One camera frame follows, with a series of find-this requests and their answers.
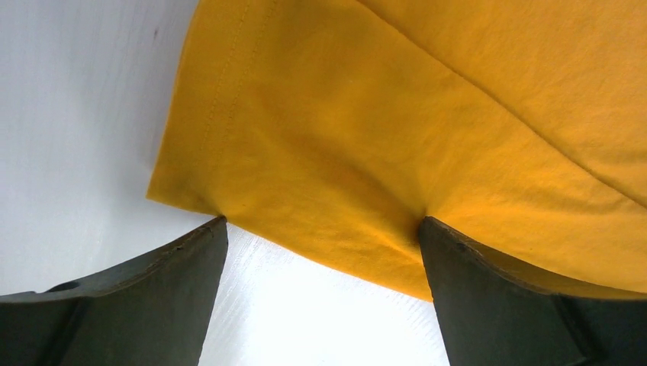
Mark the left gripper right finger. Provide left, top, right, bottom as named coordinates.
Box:
left=418, top=217, right=646, bottom=365

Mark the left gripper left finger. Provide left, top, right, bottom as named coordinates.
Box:
left=1, top=218, right=228, bottom=365

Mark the yellow t shirt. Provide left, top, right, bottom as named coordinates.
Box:
left=146, top=1, right=646, bottom=300

